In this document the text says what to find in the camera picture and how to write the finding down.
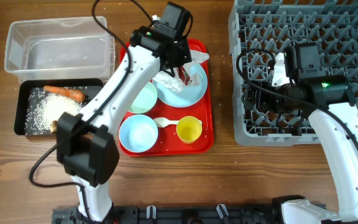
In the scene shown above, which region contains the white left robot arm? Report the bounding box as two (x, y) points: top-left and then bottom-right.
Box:
(55, 2), (193, 223)

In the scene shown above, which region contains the white rice pile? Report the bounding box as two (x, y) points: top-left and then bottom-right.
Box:
(24, 88), (85, 135)

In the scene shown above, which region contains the green bowl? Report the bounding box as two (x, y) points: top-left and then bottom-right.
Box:
(128, 82), (158, 114)

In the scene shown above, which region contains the orange carrot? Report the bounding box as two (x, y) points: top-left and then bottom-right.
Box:
(44, 85), (86, 103)

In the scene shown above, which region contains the black waste tray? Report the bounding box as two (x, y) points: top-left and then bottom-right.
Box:
(14, 78), (103, 136)

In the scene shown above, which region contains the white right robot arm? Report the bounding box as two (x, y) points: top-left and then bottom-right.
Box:
(236, 43), (358, 223)

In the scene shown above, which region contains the light blue plate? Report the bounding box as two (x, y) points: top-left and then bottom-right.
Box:
(153, 63), (208, 108)

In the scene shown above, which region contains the white plastic spoon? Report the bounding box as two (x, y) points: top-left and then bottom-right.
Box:
(154, 117), (179, 128)

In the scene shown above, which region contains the red snack wrapper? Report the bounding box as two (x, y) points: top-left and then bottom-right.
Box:
(178, 67), (192, 86)

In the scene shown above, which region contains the grey dishwasher rack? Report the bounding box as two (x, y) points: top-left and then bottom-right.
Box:
(228, 0), (358, 146)

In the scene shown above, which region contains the clear plastic bin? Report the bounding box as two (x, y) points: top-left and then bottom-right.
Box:
(4, 16), (115, 82)

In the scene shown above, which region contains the light blue bowl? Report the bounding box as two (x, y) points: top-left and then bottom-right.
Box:
(119, 114), (158, 153)

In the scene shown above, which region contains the red plastic tray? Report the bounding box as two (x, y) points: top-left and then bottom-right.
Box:
(118, 38), (214, 157)

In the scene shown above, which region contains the white napkin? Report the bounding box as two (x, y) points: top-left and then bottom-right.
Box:
(152, 50), (209, 93)

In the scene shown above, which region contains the yellow plastic cup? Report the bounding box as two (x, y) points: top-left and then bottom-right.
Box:
(176, 116), (203, 144)

